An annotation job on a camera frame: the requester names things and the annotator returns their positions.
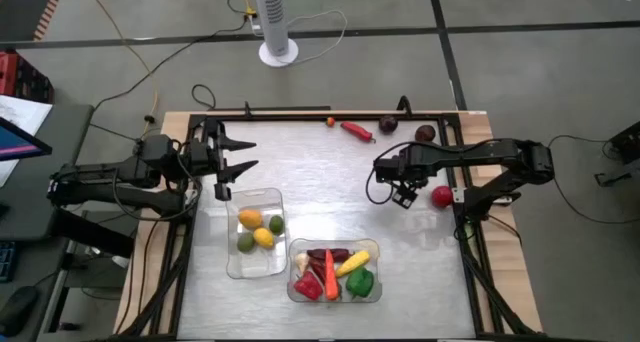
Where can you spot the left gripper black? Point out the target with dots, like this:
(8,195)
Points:
(205,157)

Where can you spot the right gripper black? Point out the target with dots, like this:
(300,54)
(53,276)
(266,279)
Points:
(392,169)

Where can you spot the dark brown round fruit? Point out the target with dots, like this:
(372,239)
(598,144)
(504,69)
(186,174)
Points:
(425,133)

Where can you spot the red apple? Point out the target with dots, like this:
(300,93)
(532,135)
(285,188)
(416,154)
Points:
(442,197)

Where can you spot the green lime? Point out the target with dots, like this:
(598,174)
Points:
(276,224)

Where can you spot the clear plastic basket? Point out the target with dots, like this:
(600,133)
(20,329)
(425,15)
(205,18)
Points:
(255,267)
(372,247)

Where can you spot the light green round fruit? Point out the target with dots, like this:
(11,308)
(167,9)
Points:
(245,242)

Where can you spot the yellow lemon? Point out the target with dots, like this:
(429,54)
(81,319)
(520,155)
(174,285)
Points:
(263,238)

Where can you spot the yellow squash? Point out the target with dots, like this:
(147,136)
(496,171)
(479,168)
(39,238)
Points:
(352,264)

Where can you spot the green bell pepper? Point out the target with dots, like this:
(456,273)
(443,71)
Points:
(360,283)

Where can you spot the cream garlic bulb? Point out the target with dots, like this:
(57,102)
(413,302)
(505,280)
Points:
(301,262)

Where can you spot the dark red chili pepper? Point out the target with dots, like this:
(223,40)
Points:
(318,271)

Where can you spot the orange-red bell pepper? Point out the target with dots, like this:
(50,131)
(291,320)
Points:
(331,282)

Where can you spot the red bell pepper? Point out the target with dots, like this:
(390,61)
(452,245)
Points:
(308,286)

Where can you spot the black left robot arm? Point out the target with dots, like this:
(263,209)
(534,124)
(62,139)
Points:
(100,177)

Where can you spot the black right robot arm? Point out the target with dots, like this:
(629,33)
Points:
(475,152)

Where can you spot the bright red chili pepper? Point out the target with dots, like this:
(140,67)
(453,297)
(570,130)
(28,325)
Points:
(356,131)

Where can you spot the small orange tomato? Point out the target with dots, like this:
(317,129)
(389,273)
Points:
(330,122)

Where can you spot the white power strip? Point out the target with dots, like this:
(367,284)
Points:
(256,26)

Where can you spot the white tower fan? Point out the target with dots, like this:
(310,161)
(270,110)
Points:
(272,17)

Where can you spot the dark grey desk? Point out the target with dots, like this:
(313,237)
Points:
(65,132)

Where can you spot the white paper sheet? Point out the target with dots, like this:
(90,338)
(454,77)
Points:
(25,112)

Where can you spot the monitor with blue screen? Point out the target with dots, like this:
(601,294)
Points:
(15,144)

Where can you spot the black equipment stand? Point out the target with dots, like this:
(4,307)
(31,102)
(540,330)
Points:
(627,144)

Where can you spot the red and black crate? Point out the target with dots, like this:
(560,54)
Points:
(10,72)

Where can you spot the dark blue keyboard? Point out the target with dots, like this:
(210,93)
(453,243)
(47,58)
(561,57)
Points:
(6,262)

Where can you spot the black mat orange striped edge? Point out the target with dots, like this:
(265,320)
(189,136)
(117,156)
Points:
(20,7)

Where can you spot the black computer mouse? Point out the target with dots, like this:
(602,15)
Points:
(17,309)

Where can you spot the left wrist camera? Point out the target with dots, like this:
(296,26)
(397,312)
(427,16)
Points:
(223,192)

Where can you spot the black aluminium table frame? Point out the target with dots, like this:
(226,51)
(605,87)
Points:
(300,117)

